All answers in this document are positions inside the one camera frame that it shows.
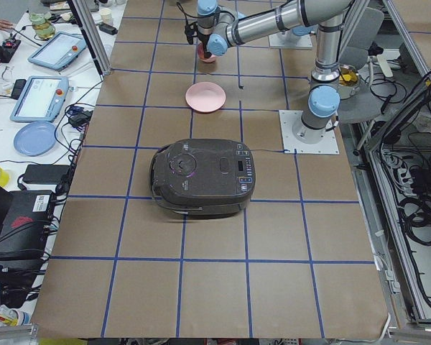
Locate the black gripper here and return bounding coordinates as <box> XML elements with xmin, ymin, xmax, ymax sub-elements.
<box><xmin>197</xmin><ymin>25</ymin><xmax>211</xmax><ymax>60</ymax></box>

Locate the pink bowl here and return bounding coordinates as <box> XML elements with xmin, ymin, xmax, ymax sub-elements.
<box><xmin>197</xmin><ymin>43</ymin><xmax>217</xmax><ymax>63</ymax></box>

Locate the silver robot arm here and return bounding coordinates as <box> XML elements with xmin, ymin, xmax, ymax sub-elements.
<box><xmin>185</xmin><ymin>1</ymin><xmax>351</xmax><ymax>130</ymax></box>

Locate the pink plate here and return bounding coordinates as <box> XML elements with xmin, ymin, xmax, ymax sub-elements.
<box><xmin>185</xmin><ymin>82</ymin><xmax>226</xmax><ymax>113</ymax></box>

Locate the steel bowl on chair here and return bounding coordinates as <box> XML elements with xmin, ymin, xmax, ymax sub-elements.
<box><xmin>338</xmin><ymin>65</ymin><xmax>361</xmax><ymax>100</ymax></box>

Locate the blue plate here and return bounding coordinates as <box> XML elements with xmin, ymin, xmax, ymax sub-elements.
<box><xmin>14</xmin><ymin>121</ymin><xmax>56</xmax><ymax>157</ymax></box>

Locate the dark rice cooker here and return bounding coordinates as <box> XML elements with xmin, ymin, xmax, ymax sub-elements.
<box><xmin>149</xmin><ymin>139</ymin><xmax>256</xmax><ymax>217</ymax></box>

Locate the far teach pendant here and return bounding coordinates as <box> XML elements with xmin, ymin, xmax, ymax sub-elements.
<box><xmin>27</xmin><ymin>32</ymin><xmax>87</xmax><ymax>71</ymax></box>

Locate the teach pendant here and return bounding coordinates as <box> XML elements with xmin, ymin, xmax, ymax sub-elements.
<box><xmin>9</xmin><ymin>75</ymin><xmax>69</xmax><ymax>123</ymax></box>
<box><xmin>27</xmin><ymin>32</ymin><xmax>87</xmax><ymax>71</ymax></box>

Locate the white office chair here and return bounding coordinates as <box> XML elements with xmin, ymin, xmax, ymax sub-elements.
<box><xmin>337</xmin><ymin>7</ymin><xmax>384</xmax><ymax>124</ymax></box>

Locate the glass jar with tea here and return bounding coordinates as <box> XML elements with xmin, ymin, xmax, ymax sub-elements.
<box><xmin>29</xmin><ymin>13</ymin><xmax>55</xmax><ymax>40</ymax></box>

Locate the near teach pendant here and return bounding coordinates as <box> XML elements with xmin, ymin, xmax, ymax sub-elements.
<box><xmin>9</xmin><ymin>75</ymin><xmax>69</xmax><ymax>123</ymax></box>

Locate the black power adapter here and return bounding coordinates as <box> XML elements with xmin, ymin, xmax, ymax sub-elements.
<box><xmin>22</xmin><ymin>165</ymin><xmax>69</xmax><ymax>185</ymax></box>

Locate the black computer box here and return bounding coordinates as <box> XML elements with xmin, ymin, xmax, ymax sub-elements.
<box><xmin>0</xmin><ymin>190</ymin><xmax>56</xmax><ymax>261</ymax></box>

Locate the aluminium frame post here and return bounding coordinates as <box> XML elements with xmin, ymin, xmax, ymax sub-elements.
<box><xmin>68</xmin><ymin>0</ymin><xmax>111</xmax><ymax>76</ymax></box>

